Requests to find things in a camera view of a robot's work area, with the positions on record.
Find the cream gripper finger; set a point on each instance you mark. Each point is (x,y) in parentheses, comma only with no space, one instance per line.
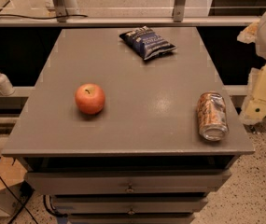
(249,34)
(253,109)

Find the orange soda can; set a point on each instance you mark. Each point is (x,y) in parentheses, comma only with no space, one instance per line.
(211,116)

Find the blue chip bag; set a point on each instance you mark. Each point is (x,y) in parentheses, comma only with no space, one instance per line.
(146,42)

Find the grey drawer cabinet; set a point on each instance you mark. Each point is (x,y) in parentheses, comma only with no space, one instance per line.
(141,159)

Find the red apple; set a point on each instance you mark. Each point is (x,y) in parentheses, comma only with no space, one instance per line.
(90,98)

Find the white pump bottle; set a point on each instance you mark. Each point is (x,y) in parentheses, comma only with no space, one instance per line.
(6,87)

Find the cardboard box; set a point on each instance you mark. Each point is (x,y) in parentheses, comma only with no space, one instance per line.
(11,177)

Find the metal frame post right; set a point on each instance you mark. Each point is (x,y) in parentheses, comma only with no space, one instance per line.
(178,10)

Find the metal frame post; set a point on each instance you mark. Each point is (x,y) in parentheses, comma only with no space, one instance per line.
(178,10)
(60,10)

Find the metal frame post left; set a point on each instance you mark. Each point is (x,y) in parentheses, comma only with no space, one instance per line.
(60,10)

